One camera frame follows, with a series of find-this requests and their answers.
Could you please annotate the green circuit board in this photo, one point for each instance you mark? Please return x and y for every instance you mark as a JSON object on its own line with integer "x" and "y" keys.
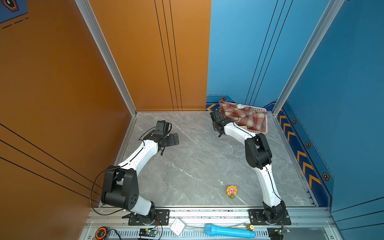
{"x": 148, "y": 233}
{"x": 282, "y": 231}

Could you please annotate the yellow sunflower toy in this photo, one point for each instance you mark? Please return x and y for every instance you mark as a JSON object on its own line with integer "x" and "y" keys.
{"x": 232, "y": 191}

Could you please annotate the right green circuit board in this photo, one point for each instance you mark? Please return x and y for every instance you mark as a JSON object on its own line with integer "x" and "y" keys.
{"x": 282, "y": 231}

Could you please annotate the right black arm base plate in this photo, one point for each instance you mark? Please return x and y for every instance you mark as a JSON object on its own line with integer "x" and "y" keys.
{"x": 260, "y": 217}

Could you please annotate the small brass cylinder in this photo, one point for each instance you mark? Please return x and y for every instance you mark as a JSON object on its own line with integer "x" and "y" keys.
{"x": 250, "y": 227}

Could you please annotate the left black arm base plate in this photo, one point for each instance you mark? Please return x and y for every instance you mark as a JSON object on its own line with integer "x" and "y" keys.
{"x": 157, "y": 216}

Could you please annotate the floral pastel skirt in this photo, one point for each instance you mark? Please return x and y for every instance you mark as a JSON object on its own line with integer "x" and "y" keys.
{"x": 240, "y": 106}

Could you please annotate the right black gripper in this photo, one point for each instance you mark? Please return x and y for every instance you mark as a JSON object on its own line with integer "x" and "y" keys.
{"x": 213, "y": 125}

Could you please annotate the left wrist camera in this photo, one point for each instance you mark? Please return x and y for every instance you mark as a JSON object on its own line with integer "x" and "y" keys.
{"x": 162, "y": 128}

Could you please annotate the red plaid skirt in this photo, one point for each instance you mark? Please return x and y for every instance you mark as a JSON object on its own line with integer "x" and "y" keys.
{"x": 229, "y": 110}

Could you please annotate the white square card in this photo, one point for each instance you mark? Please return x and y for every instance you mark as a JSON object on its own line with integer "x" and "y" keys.
{"x": 177, "y": 227}

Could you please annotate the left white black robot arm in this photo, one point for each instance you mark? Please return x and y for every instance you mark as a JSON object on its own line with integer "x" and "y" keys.
{"x": 121, "y": 187}

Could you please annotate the left green circuit board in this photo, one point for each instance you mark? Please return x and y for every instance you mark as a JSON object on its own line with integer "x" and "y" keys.
{"x": 148, "y": 233}

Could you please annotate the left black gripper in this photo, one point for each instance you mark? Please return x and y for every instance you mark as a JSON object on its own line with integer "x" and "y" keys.
{"x": 172, "y": 141}

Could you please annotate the cyan toy microphone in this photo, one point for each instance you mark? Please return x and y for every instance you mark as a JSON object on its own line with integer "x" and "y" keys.
{"x": 213, "y": 230}

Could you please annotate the orange black tape measure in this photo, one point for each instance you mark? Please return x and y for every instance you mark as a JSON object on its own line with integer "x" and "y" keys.
{"x": 101, "y": 233}

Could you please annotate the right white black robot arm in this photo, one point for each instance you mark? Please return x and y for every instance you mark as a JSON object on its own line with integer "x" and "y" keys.
{"x": 259, "y": 156}

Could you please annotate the pink perforated plastic basket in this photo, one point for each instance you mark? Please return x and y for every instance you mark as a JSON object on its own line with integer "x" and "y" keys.
{"x": 253, "y": 119}

